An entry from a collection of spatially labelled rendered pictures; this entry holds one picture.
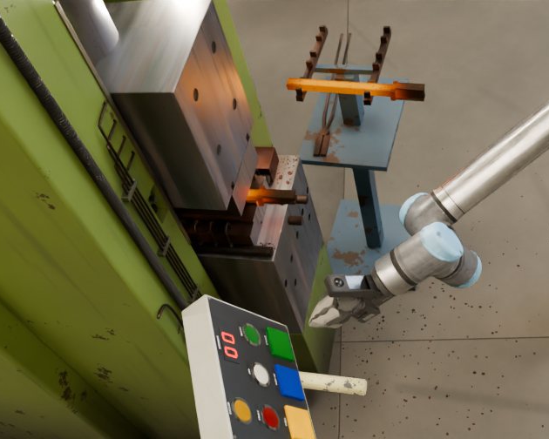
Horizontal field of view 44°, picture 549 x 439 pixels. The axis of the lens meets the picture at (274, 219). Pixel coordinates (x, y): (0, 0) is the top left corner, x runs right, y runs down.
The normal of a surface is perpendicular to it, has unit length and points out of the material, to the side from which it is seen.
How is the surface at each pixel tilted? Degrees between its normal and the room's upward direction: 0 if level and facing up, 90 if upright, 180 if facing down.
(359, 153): 0
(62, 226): 90
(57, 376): 90
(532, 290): 0
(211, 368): 30
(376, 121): 0
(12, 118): 90
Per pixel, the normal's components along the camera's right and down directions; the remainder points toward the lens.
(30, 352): 0.95, 0.05
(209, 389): -0.66, -0.36
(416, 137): -0.22, -0.58
